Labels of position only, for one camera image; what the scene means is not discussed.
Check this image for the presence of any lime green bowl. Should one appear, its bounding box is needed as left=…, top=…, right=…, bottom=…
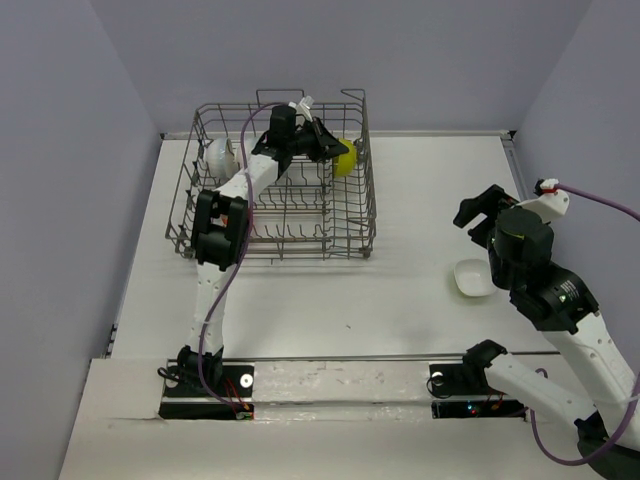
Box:
left=332, top=138, right=357, bottom=178

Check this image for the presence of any white square bowl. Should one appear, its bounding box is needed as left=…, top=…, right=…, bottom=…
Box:
left=453, top=259, right=497, bottom=297

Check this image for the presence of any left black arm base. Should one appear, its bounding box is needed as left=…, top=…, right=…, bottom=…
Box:
left=156, top=346, right=255, bottom=421

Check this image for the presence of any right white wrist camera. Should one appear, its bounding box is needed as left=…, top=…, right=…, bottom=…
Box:
left=517, top=178, right=570, bottom=224

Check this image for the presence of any grey wire dish rack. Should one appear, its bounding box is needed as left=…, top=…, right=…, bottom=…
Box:
left=165, top=88, right=377, bottom=261

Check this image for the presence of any white round bowl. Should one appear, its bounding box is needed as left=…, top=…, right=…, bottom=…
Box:
left=235, top=138, right=252, bottom=171
left=204, top=137, right=235, bottom=181

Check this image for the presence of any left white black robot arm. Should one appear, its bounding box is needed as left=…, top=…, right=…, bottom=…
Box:
left=177, top=96, right=357, bottom=395

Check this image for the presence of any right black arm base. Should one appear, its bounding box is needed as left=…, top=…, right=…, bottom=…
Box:
left=426, top=340, right=527, bottom=420

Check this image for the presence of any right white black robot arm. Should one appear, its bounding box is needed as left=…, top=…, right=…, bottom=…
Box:
left=453, top=179, right=639, bottom=479

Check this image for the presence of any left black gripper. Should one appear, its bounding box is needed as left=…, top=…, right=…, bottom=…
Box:
left=284, top=117, right=346, bottom=163

